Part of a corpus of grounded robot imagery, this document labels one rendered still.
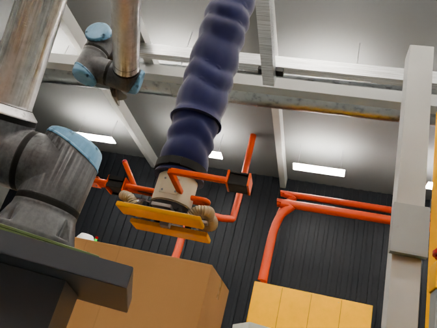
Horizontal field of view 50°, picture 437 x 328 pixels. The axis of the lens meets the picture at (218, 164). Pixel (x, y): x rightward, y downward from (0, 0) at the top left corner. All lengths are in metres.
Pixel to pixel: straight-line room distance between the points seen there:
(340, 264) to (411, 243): 9.88
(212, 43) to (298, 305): 7.39
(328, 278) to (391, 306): 9.82
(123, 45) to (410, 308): 2.04
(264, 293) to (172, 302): 7.64
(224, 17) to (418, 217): 1.56
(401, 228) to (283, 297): 6.47
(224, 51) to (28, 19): 1.17
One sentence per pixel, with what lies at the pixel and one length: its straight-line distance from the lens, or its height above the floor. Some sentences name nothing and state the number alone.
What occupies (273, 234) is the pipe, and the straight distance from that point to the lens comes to 9.77.
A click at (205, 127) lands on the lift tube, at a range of 1.98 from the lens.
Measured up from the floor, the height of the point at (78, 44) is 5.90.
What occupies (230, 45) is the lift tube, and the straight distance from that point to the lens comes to 2.22.
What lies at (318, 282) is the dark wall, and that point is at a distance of 12.52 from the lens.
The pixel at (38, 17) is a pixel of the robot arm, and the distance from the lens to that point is 1.19.
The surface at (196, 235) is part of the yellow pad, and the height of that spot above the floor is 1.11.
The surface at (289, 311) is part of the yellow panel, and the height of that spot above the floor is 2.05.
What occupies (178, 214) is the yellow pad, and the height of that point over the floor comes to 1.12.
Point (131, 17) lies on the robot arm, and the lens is 1.40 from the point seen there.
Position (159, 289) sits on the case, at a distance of 1.61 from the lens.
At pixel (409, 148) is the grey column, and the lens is 3.13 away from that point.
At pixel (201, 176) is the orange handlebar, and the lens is 1.65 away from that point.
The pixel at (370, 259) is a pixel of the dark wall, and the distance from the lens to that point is 12.80.
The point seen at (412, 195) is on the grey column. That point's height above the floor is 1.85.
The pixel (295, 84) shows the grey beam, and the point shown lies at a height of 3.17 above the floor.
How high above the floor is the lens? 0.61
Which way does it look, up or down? 24 degrees up
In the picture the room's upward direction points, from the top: 15 degrees clockwise
